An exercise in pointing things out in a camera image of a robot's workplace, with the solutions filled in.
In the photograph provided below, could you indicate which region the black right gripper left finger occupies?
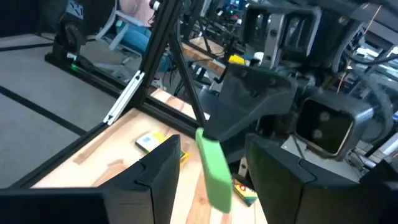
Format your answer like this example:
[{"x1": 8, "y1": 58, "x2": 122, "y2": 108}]
[{"x1": 101, "y1": 134, "x2": 182, "y2": 224}]

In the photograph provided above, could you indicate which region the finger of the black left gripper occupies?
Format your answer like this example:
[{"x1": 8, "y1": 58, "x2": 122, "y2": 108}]
[
  {"x1": 222, "y1": 132, "x2": 249, "y2": 164},
  {"x1": 203, "y1": 63, "x2": 298, "y2": 142}
]

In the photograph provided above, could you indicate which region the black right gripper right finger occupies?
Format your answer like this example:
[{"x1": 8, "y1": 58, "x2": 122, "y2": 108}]
[{"x1": 244, "y1": 133, "x2": 364, "y2": 224}]

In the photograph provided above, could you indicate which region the green eraser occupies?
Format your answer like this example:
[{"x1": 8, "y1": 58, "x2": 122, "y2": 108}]
[{"x1": 195, "y1": 126, "x2": 234, "y2": 215}]

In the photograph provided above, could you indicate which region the yellow green crayon box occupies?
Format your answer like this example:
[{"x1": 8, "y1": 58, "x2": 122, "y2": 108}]
[{"x1": 135, "y1": 131, "x2": 190, "y2": 166}]

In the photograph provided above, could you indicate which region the yellow background object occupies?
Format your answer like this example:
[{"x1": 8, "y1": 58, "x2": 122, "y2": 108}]
[{"x1": 228, "y1": 54, "x2": 246, "y2": 66}]

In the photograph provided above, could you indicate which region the background wooden table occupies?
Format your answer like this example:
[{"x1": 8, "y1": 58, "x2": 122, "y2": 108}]
[{"x1": 182, "y1": 36, "x2": 229, "y2": 75}]

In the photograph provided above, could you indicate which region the person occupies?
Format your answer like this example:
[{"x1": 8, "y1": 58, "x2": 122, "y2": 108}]
[{"x1": 118, "y1": 0, "x2": 175, "y2": 74}]

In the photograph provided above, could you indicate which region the white chair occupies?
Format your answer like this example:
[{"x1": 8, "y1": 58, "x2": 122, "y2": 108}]
[{"x1": 95, "y1": 9, "x2": 133, "y2": 52}]

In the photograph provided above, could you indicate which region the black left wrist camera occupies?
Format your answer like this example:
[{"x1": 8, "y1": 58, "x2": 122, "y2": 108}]
[{"x1": 294, "y1": 91, "x2": 374, "y2": 162}]

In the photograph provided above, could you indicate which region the white aluminium bracket strip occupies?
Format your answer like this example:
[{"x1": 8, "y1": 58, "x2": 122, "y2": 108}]
[{"x1": 103, "y1": 70, "x2": 146, "y2": 126}]

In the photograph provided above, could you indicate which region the black aluminium rig frame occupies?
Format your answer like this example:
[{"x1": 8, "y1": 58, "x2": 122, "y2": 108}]
[{"x1": 9, "y1": 0, "x2": 209, "y2": 189}]

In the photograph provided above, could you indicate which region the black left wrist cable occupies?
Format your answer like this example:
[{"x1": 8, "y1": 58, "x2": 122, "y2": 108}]
[{"x1": 338, "y1": 40, "x2": 394, "y2": 134}]

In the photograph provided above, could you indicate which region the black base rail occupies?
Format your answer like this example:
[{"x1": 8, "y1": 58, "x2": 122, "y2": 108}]
[{"x1": 45, "y1": 52, "x2": 147, "y2": 97}]

